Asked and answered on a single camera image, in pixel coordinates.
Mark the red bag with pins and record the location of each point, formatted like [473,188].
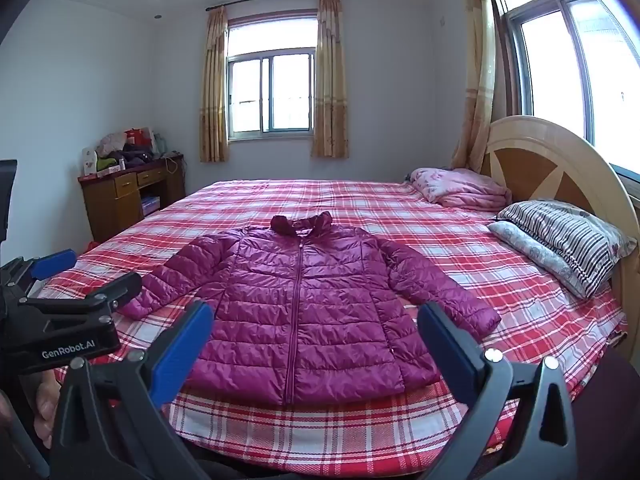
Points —
[134,137]

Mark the orange plastic bag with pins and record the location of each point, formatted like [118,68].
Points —
[91,246]

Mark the person's dark clothing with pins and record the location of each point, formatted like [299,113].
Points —
[610,410]

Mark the pink floral quilt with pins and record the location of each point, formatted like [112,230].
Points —
[460,187]

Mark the wooden bed headboard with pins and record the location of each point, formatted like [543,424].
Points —
[540,150]

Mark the black flat object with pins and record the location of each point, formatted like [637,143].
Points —
[7,200]

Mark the red plaid bed sheet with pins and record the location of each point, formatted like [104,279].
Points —
[350,200]

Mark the magenta down jacket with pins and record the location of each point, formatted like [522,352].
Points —
[300,310]

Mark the grey floral pillow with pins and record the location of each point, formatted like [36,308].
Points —
[530,250]

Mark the pile of clothes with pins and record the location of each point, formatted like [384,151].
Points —
[130,155]

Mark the stack of boxes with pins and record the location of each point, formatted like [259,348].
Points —
[150,206]

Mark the striped pillow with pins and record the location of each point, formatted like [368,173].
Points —
[565,240]

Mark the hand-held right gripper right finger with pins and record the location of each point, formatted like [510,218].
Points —
[450,355]

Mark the black curtain rod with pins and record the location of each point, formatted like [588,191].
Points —
[270,0]

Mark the person's left hand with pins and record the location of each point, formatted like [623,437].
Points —
[46,405]

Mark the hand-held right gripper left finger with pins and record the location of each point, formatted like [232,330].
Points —
[185,340]

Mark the brown wooden desk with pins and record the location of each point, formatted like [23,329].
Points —
[107,210]

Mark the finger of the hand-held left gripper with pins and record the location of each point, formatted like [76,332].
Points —
[55,262]
[127,285]

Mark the large window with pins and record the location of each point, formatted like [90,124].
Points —
[550,60]

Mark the sliding window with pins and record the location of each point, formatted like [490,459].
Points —
[270,90]

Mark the long yellow curtain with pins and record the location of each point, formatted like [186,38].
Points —
[477,60]

